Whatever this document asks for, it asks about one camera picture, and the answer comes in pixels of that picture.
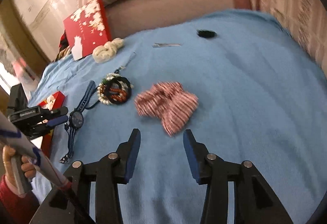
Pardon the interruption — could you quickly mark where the blue strap wristwatch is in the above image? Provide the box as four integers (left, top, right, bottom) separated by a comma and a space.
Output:
59, 80, 96, 164

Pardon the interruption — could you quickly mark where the red white plaid scrunchie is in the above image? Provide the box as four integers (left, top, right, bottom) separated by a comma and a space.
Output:
134, 82, 198, 136

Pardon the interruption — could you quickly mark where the red sleeve forearm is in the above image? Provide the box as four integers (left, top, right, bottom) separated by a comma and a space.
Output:
1, 175, 39, 223

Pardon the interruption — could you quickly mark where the red jewelry box tray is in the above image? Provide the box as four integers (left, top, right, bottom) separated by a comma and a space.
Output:
30, 91, 66, 158

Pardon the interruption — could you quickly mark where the left hand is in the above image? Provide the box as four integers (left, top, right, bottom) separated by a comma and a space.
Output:
2, 145, 36, 198

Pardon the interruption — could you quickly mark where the dark clothes pile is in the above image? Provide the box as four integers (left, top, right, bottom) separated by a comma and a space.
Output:
54, 32, 71, 61

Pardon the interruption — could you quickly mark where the cream fuzzy scrunchie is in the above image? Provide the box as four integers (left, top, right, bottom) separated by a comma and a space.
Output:
92, 38, 124, 64

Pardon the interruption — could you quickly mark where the red box lid with cat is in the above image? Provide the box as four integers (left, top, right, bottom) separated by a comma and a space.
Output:
63, 0, 112, 61

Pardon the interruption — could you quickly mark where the blue towel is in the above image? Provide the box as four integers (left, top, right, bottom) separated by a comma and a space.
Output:
29, 10, 326, 223

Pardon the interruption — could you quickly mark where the silver hair clip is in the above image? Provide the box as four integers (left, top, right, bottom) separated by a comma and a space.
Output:
152, 43, 181, 48

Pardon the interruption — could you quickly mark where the small black hair clip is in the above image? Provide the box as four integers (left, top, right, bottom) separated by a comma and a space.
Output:
197, 30, 217, 39

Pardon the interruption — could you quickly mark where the red beaded bracelet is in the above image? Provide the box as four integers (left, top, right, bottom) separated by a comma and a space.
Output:
108, 87, 129, 103

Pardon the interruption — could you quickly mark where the black hair tie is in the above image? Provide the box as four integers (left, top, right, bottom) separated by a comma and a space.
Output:
103, 76, 133, 106

